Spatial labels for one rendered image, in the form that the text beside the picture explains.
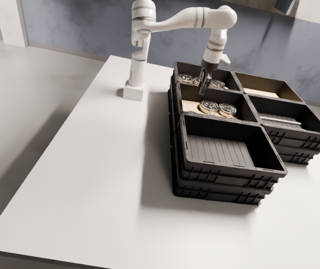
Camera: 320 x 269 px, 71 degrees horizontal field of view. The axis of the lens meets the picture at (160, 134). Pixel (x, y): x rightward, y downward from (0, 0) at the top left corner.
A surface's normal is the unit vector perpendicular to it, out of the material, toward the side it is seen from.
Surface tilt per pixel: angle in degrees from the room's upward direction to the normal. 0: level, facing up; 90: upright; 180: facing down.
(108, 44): 90
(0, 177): 0
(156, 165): 0
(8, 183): 0
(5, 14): 90
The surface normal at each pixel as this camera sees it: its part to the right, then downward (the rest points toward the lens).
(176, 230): 0.18, -0.75
